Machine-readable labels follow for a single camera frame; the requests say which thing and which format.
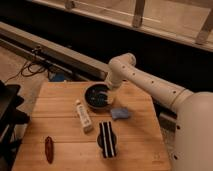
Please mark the dark ceramic bowl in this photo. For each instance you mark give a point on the dark ceramic bowl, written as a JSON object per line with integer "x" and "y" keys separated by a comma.
{"x": 96, "y": 96}

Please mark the white tube bottle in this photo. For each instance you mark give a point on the white tube bottle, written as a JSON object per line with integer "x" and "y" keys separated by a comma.
{"x": 84, "y": 117}

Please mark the black chair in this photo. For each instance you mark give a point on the black chair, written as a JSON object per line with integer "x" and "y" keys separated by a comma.
{"x": 10, "y": 116}

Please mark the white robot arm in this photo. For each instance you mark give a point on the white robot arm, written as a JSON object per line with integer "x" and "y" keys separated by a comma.
{"x": 193, "y": 145}

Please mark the black round coaster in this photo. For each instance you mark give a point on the black round coaster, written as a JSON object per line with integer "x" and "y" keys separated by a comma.
{"x": 99, "y": 141}

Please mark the black white striped cloth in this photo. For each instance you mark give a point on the black white striped cloth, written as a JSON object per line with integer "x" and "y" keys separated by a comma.
{"x": 106, "y": 133}

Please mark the blue object on floor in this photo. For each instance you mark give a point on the blue object on floor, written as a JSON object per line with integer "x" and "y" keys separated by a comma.
{"x": 58, "y": 78}

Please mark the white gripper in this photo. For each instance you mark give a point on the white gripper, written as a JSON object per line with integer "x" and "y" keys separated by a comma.
{"x": 113, "y": 82}

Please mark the red brown oblong object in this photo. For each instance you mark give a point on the red brown oblong object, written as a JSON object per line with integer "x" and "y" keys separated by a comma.
{"x": 49, "y": 149}

